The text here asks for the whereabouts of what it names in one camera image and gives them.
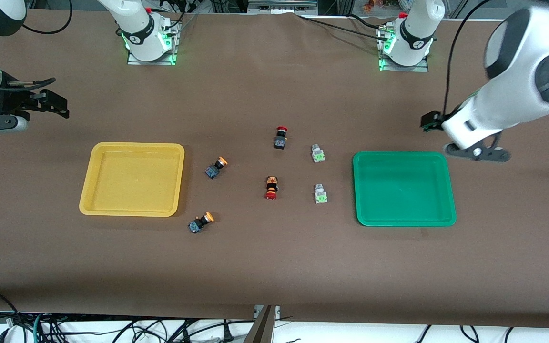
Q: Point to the green square button switch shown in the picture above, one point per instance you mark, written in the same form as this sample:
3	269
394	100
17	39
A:
318	153
320	194

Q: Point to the yellow push button switch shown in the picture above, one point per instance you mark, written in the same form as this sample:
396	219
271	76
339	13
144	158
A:
200	222
216	167

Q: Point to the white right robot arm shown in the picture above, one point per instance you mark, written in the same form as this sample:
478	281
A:
141	33

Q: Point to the red button orange body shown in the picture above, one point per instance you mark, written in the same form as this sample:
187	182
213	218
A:
271	187

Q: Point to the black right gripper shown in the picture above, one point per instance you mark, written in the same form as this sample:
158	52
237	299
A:
8	102

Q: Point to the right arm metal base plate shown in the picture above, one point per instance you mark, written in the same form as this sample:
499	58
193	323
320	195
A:
169	52

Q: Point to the green plastic tray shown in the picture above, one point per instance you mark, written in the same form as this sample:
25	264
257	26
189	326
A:
404	188

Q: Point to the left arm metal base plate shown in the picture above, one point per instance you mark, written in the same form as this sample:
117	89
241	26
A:
386	64

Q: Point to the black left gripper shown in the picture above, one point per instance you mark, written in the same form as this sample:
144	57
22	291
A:
431	121

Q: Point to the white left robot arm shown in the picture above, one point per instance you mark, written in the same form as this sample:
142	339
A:
517	95

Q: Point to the red button black body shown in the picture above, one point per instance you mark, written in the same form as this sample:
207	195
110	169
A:
280	138

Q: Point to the brown table cloth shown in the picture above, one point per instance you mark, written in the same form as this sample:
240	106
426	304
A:
265	257

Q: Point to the dark metal profile bar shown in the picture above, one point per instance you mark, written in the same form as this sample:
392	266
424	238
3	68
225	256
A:
261	328

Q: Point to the aluminium frame rail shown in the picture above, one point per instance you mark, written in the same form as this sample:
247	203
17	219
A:
281	5

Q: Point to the yellow plastic tray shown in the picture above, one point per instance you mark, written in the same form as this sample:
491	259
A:
134	178

